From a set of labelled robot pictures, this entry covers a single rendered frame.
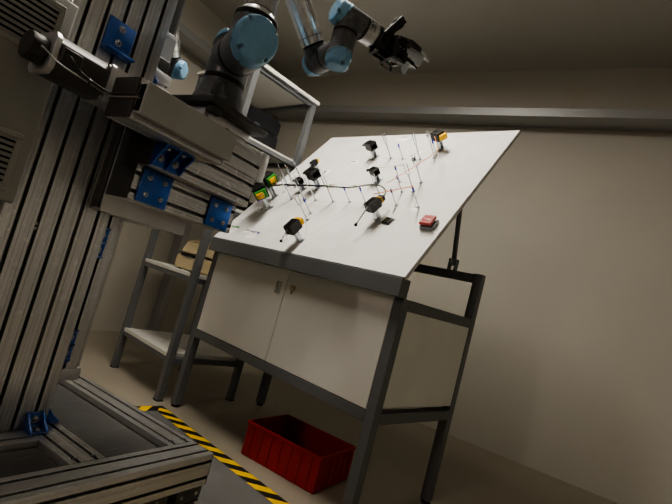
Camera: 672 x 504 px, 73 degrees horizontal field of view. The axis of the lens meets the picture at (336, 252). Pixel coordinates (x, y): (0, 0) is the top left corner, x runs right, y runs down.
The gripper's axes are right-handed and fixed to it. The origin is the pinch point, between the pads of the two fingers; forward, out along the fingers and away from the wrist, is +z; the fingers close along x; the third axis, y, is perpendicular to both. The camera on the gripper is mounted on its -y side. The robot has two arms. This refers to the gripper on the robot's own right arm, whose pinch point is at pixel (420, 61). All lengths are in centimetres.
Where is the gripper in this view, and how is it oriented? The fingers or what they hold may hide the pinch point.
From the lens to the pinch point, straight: 168.3
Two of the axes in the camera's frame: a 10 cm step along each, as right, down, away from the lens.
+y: -1.9, 9.6, -2.0
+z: 8.0, 2.7, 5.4
